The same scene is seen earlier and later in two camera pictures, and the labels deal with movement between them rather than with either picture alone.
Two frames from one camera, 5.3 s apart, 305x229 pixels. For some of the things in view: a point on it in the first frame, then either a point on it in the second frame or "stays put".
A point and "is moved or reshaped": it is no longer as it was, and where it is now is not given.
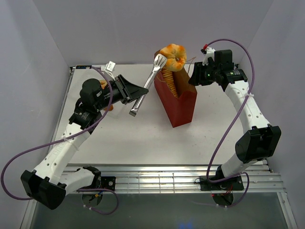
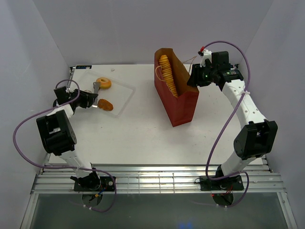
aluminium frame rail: (258, 178) stays put
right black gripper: (198, 69) stays put
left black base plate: (105, 182) stays put
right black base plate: (236, 183) stays put
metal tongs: (159, 60) is moved or reshaped
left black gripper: (132, 91) -> (87, 98)
